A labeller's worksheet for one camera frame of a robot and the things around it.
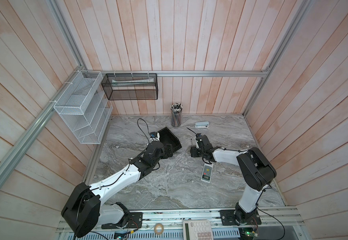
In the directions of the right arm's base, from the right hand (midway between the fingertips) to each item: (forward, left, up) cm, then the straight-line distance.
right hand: (194, 150), depth 99 cm
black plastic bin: (+9, +19, +1) cm, 21 cm away
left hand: (-9, +18, +15) cm, 25 cm away
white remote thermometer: (-17, -6, +1) cm, 18 cm away
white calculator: (-45, +1, +2) cm, 45 cm away
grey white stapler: (+22, -7, +1) cm, 23 cm away
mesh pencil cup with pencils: (+23, +13, +17) cm, 31 cm away
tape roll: (-46, +22, +1) cm, 51 cm away
